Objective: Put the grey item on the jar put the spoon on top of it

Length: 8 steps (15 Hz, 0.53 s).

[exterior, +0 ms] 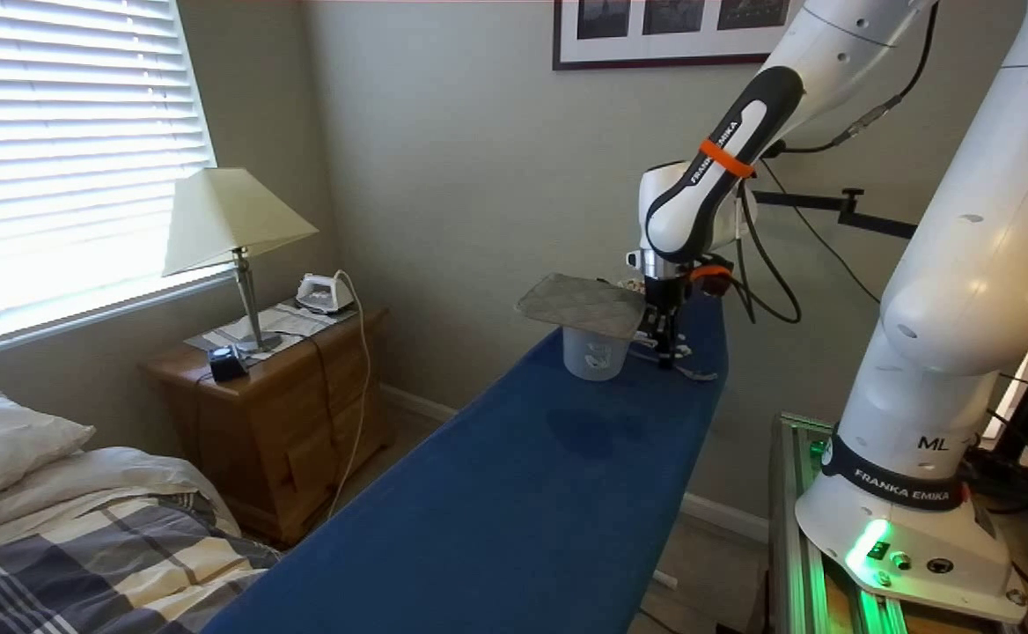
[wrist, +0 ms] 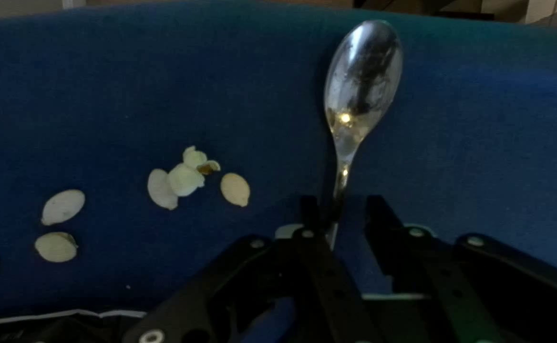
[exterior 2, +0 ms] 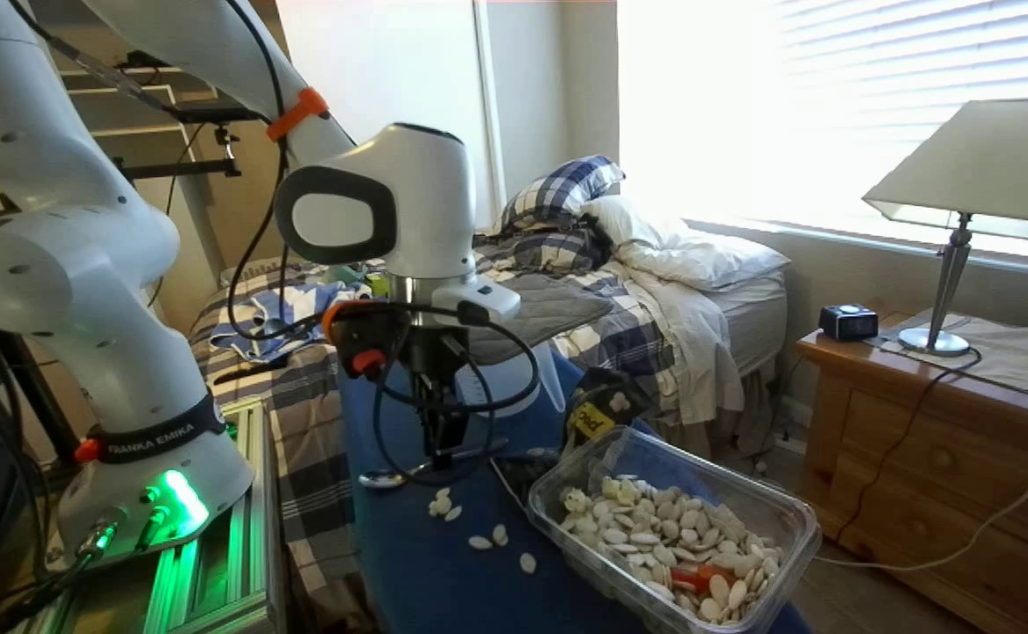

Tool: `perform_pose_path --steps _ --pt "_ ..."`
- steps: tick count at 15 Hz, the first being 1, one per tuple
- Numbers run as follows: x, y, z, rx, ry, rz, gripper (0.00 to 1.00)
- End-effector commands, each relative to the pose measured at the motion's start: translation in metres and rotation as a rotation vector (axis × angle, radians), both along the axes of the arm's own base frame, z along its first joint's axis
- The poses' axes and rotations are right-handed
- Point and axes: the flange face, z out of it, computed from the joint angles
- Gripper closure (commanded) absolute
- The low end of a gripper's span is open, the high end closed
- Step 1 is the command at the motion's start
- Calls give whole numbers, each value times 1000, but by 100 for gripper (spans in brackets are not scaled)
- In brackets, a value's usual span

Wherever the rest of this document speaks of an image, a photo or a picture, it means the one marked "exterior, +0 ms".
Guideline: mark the white iron on nightstand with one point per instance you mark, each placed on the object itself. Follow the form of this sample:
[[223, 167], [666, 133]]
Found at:
[[325, 294]]

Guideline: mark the wooden nightstand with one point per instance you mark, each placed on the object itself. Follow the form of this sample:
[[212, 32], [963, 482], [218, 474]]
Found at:
[[290, 433]]

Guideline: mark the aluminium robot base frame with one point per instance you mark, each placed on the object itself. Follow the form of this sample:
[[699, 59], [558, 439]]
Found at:
[[815, 551]]

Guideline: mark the window blinds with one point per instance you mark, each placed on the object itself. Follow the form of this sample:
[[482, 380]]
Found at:
[[100, 116]]

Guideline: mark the framed wall picture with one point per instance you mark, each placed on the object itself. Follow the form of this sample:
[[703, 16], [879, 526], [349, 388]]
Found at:
[[633, 32]]

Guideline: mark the black camera on boom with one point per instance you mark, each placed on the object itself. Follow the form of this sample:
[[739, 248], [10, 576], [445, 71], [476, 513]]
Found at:
[[842, 206]]

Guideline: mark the clear plastic jar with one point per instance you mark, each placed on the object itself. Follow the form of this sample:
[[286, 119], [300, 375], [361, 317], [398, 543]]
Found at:
[[593, 356]]

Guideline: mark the metal spoon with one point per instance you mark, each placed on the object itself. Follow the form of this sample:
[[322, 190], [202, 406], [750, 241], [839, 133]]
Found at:
[[696, 375]]

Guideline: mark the small black box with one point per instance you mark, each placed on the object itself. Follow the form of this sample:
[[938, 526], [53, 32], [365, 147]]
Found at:
[[228, 362]]

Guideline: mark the cream table lamp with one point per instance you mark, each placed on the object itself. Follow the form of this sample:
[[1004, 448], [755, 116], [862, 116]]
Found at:
[[228, 220]]

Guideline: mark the blue ironing board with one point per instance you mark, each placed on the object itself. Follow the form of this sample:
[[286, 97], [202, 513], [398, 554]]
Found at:
[[541, 509]]

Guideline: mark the bed with plaid bedding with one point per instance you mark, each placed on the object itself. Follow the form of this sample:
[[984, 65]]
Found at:
[[122, 543]]

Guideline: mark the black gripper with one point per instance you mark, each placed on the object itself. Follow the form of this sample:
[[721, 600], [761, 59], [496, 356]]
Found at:
[[663, 299]]

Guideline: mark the papers on nightstand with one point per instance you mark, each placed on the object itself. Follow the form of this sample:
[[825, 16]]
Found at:
[[268, 332]]

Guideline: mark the grey quilted pot holder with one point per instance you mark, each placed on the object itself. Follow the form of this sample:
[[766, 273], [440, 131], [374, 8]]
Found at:
[[582, 305]]

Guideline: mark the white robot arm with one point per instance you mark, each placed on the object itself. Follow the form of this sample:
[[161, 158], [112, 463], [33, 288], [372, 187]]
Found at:
[[890, 499]]

